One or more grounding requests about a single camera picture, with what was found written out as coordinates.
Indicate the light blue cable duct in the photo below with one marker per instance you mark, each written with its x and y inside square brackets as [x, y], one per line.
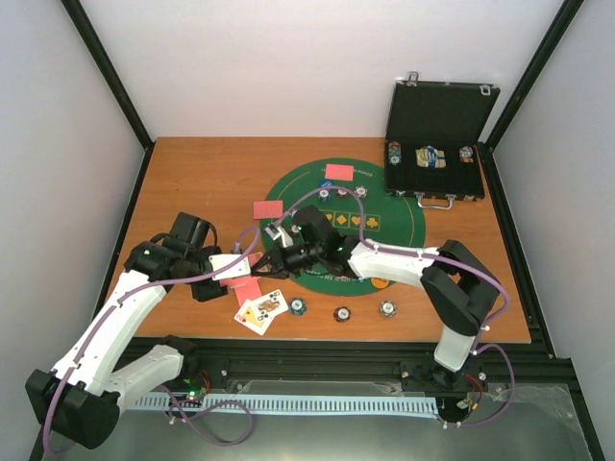
[304, 405]

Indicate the chip stack in case right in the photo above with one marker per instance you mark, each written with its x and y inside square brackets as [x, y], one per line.
[467, 154]

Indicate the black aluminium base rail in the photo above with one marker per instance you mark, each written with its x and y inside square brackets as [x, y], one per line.
[409, 364]

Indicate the chip stack in case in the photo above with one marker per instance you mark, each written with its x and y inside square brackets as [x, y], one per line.
[394, 153]
[467, 154]

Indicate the two of hearts card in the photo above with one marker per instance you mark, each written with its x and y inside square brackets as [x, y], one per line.
[254, 317]

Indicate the blue orange chips top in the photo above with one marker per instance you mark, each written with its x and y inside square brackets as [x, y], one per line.
[361, 191]

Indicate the round green poker mat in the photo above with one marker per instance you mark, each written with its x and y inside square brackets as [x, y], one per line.
[388, 219]

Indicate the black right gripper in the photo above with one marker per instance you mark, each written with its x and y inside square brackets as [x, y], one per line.
[280, 267]

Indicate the yellow red card box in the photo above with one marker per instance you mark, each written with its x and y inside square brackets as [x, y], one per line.
[253, 258]

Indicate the card pack in case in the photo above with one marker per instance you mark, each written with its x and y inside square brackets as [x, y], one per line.
[430, 157]

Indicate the brown 100 chip stack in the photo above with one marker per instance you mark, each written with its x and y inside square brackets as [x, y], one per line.
[342, 314]

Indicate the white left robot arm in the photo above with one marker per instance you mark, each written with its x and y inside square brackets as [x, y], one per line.
[85, 393]

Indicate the red playing card deck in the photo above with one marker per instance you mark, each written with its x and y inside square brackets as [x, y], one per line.
[232, 283]

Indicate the queen face card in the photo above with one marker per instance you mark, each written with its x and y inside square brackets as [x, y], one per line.
[270, 305]

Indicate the black poker case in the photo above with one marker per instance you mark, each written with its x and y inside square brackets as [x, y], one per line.
[447, 116]

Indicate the orange big blind button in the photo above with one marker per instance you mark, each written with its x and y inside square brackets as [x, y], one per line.
[380, 283]

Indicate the blue orange 10 chip stack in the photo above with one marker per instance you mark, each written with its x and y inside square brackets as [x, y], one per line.
[388, 309]

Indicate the chip stack in case left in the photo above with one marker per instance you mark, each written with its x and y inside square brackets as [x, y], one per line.
[394, 153]

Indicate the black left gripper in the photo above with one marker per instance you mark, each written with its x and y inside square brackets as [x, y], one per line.
[204, 293]

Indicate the red card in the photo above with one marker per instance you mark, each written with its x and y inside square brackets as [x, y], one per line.
[247, 290]
[339, 172]
[267, 210]

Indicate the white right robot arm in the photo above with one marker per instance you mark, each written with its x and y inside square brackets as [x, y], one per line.
[461, 290]

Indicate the blue 50 chip stack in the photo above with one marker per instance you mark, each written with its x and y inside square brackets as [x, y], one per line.
[297, 306]

